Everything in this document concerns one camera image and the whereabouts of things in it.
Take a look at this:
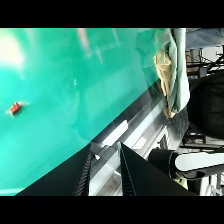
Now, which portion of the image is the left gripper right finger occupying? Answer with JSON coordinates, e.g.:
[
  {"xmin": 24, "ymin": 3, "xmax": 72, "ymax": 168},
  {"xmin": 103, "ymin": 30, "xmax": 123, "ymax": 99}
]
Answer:
[{"xmin": 119, "ymin": 142, "xmax": 197, "ymax": 197}]

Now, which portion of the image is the pale green garment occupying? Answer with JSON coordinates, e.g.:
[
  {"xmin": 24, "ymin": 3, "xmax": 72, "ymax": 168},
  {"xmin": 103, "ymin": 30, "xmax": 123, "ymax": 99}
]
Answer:
[{"xmin": 162, "ymin": 28, "xmax": 191, "ymax": 114}]

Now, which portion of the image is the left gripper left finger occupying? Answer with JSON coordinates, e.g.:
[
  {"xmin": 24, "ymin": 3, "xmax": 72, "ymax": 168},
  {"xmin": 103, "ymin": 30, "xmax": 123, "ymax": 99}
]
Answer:
[{"xmin": 16, "ymin": 143, "xmax": 93, "ymax": 197}]

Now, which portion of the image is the yellow garment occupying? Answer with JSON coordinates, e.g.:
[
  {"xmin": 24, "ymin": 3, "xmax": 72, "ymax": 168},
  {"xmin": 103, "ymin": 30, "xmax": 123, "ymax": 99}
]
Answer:
[{"xmin": 153, "ymin": 49, "xmax": 177, "ymax": 120}]

